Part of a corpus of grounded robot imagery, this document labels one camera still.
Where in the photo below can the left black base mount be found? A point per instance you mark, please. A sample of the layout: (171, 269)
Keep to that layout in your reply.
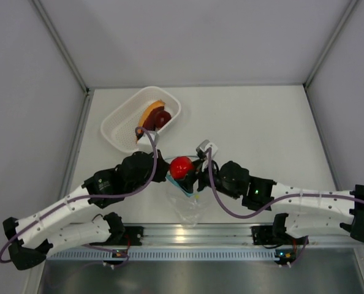
(132, 236)

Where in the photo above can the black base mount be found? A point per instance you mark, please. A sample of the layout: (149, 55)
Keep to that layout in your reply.
(263, 235)
(132, 236)

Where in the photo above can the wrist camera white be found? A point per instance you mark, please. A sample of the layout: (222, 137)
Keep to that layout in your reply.
(202, 152)
(147, 141)

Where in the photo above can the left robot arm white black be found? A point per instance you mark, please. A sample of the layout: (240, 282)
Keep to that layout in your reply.
(80, 218)

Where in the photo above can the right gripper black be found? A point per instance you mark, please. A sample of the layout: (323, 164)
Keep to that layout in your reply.
(187, 183)

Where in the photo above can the clear zip top bag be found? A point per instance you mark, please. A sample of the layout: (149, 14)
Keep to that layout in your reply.
(189, 210)

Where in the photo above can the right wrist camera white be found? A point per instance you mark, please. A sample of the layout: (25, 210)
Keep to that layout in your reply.
(202, 152)

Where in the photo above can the white slotted cable duct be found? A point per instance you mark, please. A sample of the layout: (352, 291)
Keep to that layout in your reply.
(157, 254)

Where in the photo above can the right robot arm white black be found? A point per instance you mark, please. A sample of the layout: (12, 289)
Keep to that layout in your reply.
(298, 212)

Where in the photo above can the aluminium mounting rail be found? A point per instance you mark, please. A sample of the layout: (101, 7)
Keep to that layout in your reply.
(156, 235)

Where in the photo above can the white perforated plastic basket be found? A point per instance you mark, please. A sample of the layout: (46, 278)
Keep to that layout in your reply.
(118, 128)

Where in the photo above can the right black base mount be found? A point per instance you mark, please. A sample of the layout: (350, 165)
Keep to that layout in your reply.
(263, 235)

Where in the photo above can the dark maroon fake fig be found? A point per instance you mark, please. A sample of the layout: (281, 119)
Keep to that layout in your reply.
(161, 119)

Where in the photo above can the orange maroon fake fruit slice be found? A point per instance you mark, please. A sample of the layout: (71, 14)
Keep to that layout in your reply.
(148, 119)

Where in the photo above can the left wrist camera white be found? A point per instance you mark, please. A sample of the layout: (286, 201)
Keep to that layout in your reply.
(147, 141)

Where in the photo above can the red fake apple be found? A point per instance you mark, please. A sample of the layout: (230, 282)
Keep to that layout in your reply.
(179, 167)

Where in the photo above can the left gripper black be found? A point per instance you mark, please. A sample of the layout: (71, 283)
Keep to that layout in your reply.
(162, 167)

